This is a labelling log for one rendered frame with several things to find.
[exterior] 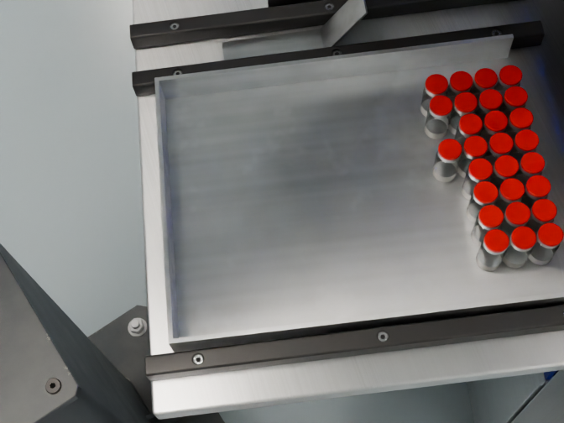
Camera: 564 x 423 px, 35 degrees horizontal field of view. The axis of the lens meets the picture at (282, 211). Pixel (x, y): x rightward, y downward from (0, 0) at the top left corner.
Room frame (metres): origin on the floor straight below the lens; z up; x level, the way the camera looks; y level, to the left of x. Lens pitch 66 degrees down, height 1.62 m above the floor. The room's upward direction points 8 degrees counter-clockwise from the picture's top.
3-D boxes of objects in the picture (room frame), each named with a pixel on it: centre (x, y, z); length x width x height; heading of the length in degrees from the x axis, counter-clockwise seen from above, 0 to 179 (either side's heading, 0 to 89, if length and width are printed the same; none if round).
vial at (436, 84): (0.42, -0.16, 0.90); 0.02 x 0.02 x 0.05
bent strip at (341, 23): (0.51, -0.04, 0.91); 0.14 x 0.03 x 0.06; 90
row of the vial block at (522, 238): (0.34, -0.20, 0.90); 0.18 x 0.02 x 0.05; 178
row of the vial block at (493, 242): (0.34, -0.18, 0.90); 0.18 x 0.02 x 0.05; 178
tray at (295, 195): (0.34, -0.07, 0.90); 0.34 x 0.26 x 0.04; 88
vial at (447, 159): (0.35, -0.15, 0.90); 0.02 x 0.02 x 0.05
